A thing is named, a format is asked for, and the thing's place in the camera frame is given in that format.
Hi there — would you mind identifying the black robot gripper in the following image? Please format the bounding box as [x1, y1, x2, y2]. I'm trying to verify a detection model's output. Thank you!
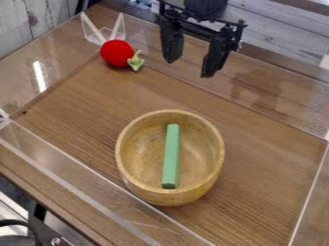
[158, 0, 248, 78]

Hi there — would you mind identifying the red plush strawberry toy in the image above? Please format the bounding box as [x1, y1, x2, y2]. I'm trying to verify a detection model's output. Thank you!
[101, 39, 146, 71]

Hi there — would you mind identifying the green rectangular stick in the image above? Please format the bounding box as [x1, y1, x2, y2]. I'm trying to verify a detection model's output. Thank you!
[162, 124, 181, 189]

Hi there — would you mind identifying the oval wooden bowl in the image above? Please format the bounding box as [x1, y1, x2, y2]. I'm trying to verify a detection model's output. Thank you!
[116, 110, 225, 207]

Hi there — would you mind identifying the black metal table leg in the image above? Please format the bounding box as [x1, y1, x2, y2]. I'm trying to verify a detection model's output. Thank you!
[29, 203, 74, 246]

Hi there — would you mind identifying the clear acrylic corner bracket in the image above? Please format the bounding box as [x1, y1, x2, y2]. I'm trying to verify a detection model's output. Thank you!
[81, 12, 126, 46]

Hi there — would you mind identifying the clear acrylic tray wall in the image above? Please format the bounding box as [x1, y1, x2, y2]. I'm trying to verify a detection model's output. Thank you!
[0, 3, 329, 246]

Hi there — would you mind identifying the black cable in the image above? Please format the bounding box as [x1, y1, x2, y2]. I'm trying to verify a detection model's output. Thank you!
[0, 218, 33, 238]

